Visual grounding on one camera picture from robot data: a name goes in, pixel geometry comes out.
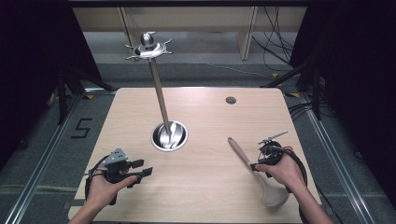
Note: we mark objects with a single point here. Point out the steel utensil rack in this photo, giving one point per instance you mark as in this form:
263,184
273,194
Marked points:
169,137

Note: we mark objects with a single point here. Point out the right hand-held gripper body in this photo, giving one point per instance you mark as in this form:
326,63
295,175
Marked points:
270,154

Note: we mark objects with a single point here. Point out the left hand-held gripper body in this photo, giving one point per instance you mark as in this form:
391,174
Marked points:
115,159

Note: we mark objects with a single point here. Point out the black curtain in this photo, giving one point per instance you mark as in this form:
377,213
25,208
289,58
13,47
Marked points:
34,62
358,77

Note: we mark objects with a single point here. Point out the aluminium floor rail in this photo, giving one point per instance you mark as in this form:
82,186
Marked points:
46,158
336,155

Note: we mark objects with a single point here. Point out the person's left hand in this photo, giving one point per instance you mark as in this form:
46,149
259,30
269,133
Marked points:
101,193

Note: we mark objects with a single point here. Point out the black metal stand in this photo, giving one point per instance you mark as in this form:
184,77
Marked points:
313,84
67,90

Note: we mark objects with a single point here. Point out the light wooden shelf unit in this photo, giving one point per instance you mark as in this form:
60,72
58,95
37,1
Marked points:
193,18

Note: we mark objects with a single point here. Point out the round grey table grommet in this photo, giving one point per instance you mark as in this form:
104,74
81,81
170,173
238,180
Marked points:
230,100

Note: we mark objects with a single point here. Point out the person's right hand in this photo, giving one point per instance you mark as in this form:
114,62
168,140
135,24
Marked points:
288,172

